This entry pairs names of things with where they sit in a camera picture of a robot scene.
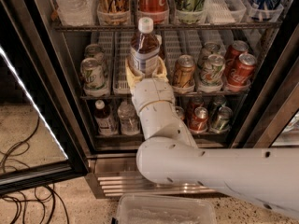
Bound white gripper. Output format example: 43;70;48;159
125;57;175;113

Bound tea bottle blue label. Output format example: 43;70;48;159
128;17;160;77

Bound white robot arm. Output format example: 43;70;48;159
125;60;299;218

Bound gold soda can middle shelf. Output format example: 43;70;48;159
172;55;195;93

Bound gold can bottom shelf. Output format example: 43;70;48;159
176;106;185;121

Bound clear water bottle bottom shelf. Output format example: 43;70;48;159
118;101;140;135

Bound clear water bottle shelf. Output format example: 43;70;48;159
118;101;140;135
55;0;95;26

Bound rear red can bottom shelf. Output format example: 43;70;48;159
186;96;205;119

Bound small tea bottle bottom shelf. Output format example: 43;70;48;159
94;100;118;136

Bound front red can bottom shelf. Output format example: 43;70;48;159
189;107;208;133

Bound rear green can bottom shelf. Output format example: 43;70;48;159
208;95;227;117

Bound green can shelf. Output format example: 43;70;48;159
208;95;227;117
209;106;233;133
174;0;206;24

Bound red cola can top shelf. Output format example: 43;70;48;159
137;0;169;24

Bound gold can top shelf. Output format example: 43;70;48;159
97;0;130;26

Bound front green can bottom shelf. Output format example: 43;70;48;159
209;106;233;133

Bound green can top shelf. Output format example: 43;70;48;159
174;0;206;24

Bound stainless fridge base grille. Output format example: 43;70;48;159
85;153;215;199

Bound clear water bottle top shelf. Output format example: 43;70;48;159
55;0;95;26

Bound open glass fridge door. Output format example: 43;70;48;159
0;0;88;196

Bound right glass fridge door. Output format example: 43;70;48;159
229;26;299;148

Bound front green 7up can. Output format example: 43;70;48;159
80;58;107;97

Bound green 7up can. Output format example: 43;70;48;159
84;43;107;76
80;58;107;97

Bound rear green 7up can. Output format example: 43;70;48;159
84;43;107;76

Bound front white green can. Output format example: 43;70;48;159
198;54;225;92

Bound white green can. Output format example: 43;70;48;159
198;54;225;92
197;41;221;69

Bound rear white green can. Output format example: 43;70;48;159
197;41;221;69

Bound front red cola can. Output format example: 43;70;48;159
226;53;257;91

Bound rear red cola can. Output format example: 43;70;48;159
224;40;249;76

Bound clear plastic bin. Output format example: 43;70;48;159
111;194;217;224

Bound black cables on floor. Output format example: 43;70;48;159
0;115;71;224

